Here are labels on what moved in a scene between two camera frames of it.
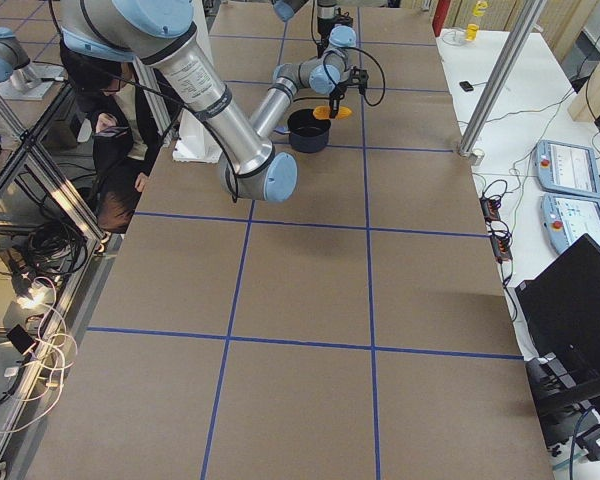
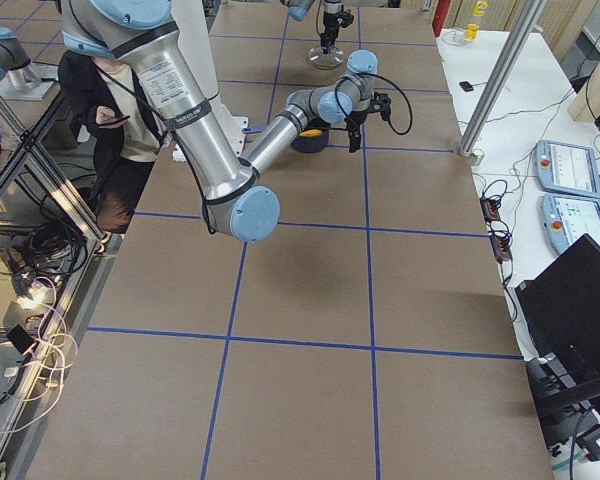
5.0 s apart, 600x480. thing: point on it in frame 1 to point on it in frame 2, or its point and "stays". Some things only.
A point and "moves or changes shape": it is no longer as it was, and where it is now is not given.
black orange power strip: x=501 y=240 stays
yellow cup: x=471 y=32 stays
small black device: x=466 y=86 stays
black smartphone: x=114 y=131 to x=116 y=121
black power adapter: x=598 y=442 stays
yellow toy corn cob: x=322 y=112 moves or changes shape
